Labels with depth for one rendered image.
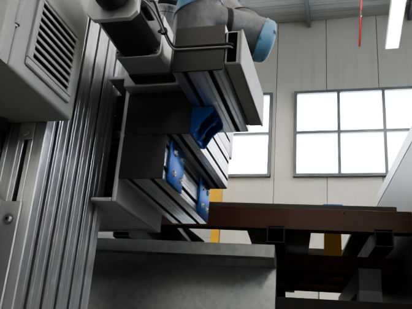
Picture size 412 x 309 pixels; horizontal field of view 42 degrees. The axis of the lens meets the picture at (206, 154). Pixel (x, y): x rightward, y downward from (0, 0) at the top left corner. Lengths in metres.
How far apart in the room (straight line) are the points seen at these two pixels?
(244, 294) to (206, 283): 0.10
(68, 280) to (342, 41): 10.87
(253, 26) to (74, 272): 0.74
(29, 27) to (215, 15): 0.63
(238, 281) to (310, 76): 9.93
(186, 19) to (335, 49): 10.28
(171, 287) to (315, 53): 10.25
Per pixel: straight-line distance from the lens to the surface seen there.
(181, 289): 1.50
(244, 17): 1.39
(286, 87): 11.22
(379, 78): 11.23
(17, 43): 0.80
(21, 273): 0.88
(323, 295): 9.92
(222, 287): 1.48
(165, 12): 1.75
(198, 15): 1.34
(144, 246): 1.37
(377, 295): 1.57
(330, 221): 1.55
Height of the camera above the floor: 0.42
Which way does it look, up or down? 20 degrees up
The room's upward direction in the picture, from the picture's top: 4 degrees clockwise
